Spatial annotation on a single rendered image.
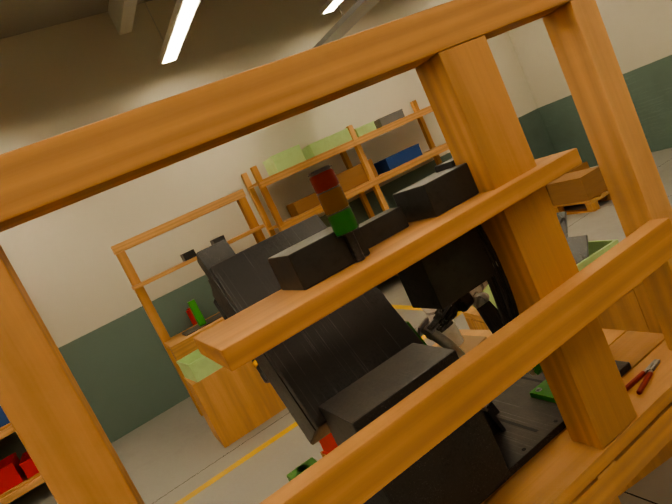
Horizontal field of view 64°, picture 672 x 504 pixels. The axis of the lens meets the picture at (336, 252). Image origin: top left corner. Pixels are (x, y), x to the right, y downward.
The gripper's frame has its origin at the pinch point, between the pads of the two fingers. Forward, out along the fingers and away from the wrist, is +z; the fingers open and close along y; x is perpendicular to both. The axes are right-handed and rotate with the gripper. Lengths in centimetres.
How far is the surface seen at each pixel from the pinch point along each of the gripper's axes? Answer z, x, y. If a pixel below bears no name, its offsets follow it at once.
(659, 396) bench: -22, 53, -7
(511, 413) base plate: -1.5, 25.9, -21.9
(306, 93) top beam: 5, -23, 72
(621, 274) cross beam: -28.9, 32.2, 21.3
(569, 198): -417, -106, -402
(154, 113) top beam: 29, -31, 81
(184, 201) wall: -95, -455, -331
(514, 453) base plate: 10.9, 33.1, -10.3
